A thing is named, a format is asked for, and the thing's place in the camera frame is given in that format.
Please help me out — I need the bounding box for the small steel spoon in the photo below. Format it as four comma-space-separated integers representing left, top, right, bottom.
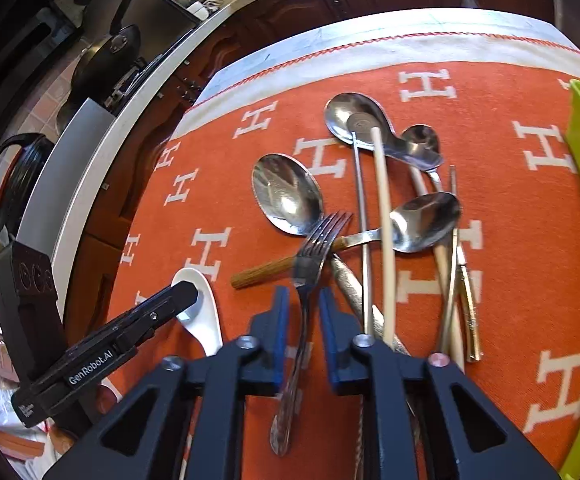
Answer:
401, 125, 482, 363

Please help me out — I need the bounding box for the large steel soup spoon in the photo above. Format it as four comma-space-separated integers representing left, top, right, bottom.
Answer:
325, 92, 444, 172

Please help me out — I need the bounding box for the steel fork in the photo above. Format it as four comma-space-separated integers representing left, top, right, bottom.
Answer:
269, 211, 353, 456

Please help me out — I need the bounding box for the wooden-handled steel spoon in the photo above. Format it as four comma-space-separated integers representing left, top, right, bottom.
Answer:
230, 192, 461, 289

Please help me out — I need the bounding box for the black kettle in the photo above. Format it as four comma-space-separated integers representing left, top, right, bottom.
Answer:
0, 132, 54, 238

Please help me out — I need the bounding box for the orange H-pattern table cloth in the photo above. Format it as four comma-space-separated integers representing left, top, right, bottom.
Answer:
100, 30, 580, 479

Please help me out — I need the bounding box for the black wok on stove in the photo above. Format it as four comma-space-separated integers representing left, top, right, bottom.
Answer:
67, 0, 141, 105

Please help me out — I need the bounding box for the white ceramic soup spoon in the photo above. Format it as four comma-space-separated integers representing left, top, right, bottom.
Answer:
171, 268, 224, 356

